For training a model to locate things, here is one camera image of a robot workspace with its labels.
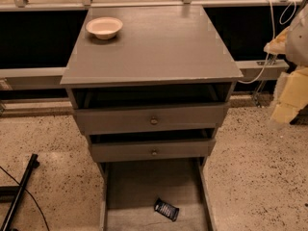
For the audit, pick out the blue rxbar blueberry wrapper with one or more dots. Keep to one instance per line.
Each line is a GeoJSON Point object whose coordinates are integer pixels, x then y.
{"type": "Point", "coordinates": [166, 209]}

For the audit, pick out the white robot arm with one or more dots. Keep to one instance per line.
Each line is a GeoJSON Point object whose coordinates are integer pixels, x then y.
{"type": "Point", "coordinates": [292, 41]}

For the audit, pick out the grey wooden drawer cabinet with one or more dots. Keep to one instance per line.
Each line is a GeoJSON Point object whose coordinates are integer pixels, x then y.
{"type": "Point", "coordinates": [162, 56]}

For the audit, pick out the grey top drawer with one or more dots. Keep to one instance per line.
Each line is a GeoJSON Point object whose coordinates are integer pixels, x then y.
{"type": "Point", "coordinates": [137, 119]}

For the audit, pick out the brass top drawer knob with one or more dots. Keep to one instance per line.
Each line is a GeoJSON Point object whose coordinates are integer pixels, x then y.
{"type": "Point", "coordinates": [154, 120]}

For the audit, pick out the brass drawer knob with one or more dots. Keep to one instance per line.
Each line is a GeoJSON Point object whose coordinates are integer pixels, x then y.
{"type": "Point", "coordinates": [154, 152]}
{"type": "Point", "coordinates": [154, 120]}

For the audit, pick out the brass middle drawer knob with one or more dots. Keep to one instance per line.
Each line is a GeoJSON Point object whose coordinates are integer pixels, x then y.
{"type": "Point", "coordinates": [154, 152]}

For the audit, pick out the grey middle drawer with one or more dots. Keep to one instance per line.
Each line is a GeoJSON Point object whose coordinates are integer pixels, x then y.
{"type": "Point", "coordinates": [140, 151]}

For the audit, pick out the grey open bottom drawer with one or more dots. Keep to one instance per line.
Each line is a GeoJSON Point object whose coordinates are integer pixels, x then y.
{"type": "Point", "coordinates": [132, 188]}

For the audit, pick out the white paper bowl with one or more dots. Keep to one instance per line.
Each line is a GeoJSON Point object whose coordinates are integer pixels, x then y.
{"type": "Point", "coordinates": [104, 27]}

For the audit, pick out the black metal stand leg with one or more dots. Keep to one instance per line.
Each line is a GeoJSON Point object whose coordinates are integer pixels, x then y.
{"type": "Point", "coordinates": [15, 193]}

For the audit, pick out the grey horizontal rail beam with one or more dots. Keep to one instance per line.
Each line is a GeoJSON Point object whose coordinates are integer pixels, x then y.
{"type": "Point", "coordinates": [50, 77]}

